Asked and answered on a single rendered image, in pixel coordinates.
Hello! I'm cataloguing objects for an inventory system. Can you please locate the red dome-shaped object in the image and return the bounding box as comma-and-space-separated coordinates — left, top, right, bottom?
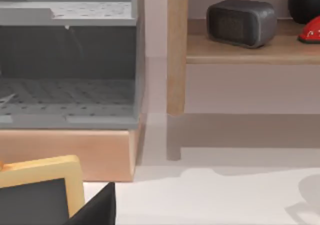
296, 17, 320, 45

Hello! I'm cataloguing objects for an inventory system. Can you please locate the pale wooden drawer front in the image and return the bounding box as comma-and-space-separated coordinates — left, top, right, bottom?
0, 114, 147, 183

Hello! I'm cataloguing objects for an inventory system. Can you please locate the grey pierced drawer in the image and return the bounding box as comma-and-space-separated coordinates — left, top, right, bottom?
0, 0, 146, 131

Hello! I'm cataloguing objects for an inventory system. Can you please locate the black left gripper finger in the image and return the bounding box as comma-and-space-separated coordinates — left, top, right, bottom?
67, 181, 116, 225

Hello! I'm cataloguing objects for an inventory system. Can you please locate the wooden open shelf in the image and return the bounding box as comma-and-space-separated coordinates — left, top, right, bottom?
166, 0, 320, 118

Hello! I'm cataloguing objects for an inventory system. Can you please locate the wooden framed blackboard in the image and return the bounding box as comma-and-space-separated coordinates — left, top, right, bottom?
0, 155, 86, 225

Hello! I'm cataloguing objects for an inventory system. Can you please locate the black round object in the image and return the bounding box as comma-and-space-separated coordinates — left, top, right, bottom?
287, 0, 320, 25

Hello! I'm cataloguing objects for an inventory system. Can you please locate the dark grey rounded heater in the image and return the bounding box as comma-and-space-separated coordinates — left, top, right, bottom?
206, 0, 278, 49

